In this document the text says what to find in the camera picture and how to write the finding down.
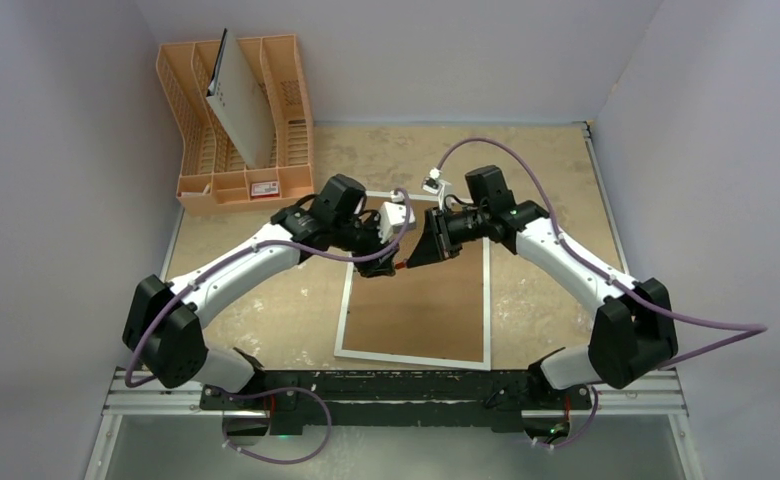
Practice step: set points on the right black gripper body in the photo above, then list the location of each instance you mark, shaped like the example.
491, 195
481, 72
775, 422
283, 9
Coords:
435, 234

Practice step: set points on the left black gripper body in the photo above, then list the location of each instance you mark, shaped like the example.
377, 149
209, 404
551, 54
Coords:
361, 239

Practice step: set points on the white picture frame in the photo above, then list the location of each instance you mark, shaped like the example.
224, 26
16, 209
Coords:
436, 316

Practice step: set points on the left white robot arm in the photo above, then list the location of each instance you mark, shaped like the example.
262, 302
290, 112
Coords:
165, 327

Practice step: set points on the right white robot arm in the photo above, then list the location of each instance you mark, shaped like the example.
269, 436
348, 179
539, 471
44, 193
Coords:
631, 335

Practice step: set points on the small red white box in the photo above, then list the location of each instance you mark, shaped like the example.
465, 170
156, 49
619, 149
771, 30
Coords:
264, 189

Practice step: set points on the orange plastic file organizer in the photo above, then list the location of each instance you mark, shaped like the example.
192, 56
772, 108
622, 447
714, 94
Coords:
214, 178

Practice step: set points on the white board in organizer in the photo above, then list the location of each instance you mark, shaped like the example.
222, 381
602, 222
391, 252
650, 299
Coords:
240, 105

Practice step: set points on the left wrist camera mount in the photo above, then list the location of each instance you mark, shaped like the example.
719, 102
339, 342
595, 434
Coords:
391, 220

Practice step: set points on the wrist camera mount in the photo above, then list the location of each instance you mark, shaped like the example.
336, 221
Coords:
434, 184
391, 220

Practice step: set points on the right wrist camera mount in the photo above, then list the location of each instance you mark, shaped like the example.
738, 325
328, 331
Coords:
434, 184

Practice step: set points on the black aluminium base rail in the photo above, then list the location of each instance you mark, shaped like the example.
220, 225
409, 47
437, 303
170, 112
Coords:
504, 401

